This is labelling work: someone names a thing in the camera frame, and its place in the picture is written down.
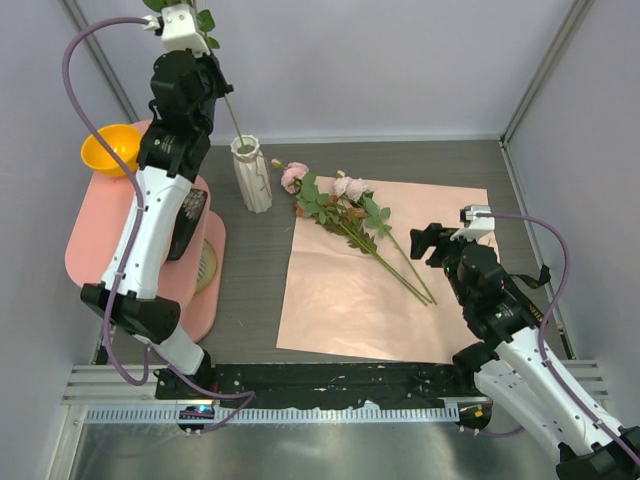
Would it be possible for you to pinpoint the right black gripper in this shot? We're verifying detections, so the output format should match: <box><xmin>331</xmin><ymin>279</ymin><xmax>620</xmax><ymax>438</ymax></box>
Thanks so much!
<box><xmin>410</xmin><ymin>222</ymin><xmax>480</xmax><ymax>306</ymax></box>

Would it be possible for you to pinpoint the peach rose stem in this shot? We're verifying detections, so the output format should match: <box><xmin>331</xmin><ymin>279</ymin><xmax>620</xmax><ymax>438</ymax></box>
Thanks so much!
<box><xmin>142</xmin><ymin>0</ymin><xmax>246</xmax><ymax>149</ymax></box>

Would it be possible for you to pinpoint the pale pink rose stem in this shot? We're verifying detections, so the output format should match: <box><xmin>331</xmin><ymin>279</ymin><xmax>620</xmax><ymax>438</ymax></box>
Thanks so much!
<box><xmin>324</xmin><ymin>170</ymin><xmax>437</xmax><ymax>306</ymax></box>

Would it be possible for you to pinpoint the pink flower bouquet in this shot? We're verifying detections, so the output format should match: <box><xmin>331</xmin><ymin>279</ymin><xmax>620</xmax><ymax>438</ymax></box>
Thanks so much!
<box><xmin>277</xmin><ymin>180</ymin><xmax>489</xmax><ymax>363</ymax></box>

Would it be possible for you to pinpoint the black ribbon gold lettering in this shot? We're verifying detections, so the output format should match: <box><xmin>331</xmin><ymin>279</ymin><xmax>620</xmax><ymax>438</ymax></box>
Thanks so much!
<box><xmin>510</xmin><ymin>264</ymin><xmax>551</xmax><ymax>323</ymax></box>

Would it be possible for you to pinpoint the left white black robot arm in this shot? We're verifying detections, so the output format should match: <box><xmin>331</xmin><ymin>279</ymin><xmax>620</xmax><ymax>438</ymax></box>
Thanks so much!
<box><xmin>81</xmin><ymin>50</ymin><xmax>232</xmax><ymax>399</ymax></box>

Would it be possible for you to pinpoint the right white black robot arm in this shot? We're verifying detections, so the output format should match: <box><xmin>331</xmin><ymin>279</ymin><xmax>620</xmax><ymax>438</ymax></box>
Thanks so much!
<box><xmin>410</xmin><ymin>223</ymin><xmax>639</xmax><ymax>479</ymax></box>

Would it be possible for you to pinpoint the white ribbed ceramic vase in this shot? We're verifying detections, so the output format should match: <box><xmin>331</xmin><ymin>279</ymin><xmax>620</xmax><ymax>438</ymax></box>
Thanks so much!
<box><xmin>230</xmin><ymin>135</ymin><xmax>272</xmax><ymax>213</ymax></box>

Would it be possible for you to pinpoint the orange plastic bowl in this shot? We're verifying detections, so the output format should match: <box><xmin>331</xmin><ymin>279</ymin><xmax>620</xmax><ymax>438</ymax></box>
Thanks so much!
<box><xmin>81</xmin><ymin>123</ymin><xmax>144</xmax><ymax>177</ymax></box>

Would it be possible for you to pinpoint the red leafy flower stem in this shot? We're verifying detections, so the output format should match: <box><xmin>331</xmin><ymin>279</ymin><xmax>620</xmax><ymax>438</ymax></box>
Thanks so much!
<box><xmin>290</xmin><ymin>171</ymin><xmax>437</xmax><ymax>306</ymax></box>

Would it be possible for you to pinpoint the black patterned box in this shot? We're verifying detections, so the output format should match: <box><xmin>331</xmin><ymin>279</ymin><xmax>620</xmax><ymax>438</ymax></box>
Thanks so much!
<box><xmin>167</xmin><ymin>188</ymin><xmax>208</xmax><ymax>261</ymax></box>

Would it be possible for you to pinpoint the pink rose bud stem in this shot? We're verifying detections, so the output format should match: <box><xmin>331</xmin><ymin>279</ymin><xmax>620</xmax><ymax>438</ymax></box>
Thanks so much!
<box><xmin>271</xmin><ymin>159</ymin><xmax>319</xmax><ymax>202</ymax></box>

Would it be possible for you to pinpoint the pink tiered wooden shelf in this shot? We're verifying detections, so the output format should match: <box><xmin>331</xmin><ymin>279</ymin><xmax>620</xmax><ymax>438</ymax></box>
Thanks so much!
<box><xmin>65</xmin><ymin>173</ymin><xmax>226</xmax><ymax>342</ymax></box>

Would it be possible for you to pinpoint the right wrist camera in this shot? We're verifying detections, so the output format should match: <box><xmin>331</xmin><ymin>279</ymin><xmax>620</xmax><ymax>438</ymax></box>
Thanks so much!
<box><xmin>450</xmin><ymin>205</ymin><xmax>495</xmax><ymax>241</ymax></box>

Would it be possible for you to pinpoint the black mounting base plate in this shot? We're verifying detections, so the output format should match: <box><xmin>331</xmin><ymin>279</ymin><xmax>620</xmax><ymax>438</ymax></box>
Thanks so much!
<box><xmin>153</xmin><ymin>360</ymin><xmax>489</xmax><ymax>412</ymax></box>

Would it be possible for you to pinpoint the slotted white cable duct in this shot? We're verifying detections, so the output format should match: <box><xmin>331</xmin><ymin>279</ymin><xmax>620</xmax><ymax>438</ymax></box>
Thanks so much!
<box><xmin>85</xmin><ymin>403</ymin><xmax>459</xmax><ymax>425</ymax></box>

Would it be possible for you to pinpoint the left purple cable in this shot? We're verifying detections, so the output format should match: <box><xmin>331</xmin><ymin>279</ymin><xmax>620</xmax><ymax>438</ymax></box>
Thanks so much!
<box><xmin>60</xmin><ymin>16</ymin><xmax>259</xmax><ymax>434</ymax></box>

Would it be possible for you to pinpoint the purple cable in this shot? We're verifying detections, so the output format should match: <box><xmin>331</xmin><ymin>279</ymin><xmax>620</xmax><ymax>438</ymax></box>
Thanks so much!
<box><xmin>474</xmin><ymin>210</ymin><xmax>640</xmax><ymax>469</ymax></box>
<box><xmin>60</xmin><ymin>16</ymin><xmax>259</xmax><ymax>434</ymax></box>

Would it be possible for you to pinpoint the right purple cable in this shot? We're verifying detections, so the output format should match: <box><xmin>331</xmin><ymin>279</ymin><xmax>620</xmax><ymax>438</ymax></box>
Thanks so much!
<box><xmin>474</xmin><ymin>210</ymin><xmax>640</xmax><ymax>469</ymax></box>

